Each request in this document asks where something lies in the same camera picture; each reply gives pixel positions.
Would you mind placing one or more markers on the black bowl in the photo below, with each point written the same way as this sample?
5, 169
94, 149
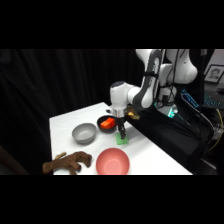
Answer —
101, 128

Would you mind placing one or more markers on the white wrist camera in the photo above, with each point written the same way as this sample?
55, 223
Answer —
109, 111

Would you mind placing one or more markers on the grey bowl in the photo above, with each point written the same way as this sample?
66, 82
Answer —
84, 132

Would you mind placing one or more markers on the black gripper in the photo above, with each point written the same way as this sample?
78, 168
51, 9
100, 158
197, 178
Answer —
120, 122

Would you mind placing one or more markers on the teal lit keyboard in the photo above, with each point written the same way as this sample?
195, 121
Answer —
210, 100

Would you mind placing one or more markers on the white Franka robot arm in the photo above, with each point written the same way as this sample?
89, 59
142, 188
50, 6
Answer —
146, 90

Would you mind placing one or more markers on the black curtain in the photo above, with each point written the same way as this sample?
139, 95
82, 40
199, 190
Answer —
50, 86

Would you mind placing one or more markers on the pink bowl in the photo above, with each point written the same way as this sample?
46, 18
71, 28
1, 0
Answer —
112, 162

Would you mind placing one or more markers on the orange cube block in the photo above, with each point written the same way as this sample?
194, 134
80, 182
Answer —
106, 124

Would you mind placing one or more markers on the brown plush toy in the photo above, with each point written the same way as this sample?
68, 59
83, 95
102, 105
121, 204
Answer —
68, 162

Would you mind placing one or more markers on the framed portrait picture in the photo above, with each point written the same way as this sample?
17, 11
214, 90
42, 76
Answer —
214, 73

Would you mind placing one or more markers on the blue lit device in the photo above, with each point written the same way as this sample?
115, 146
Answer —
190, 98

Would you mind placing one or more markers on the small green light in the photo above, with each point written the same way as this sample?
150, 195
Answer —
171, 113

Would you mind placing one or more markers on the black robot stand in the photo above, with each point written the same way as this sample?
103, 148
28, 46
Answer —
166, 136

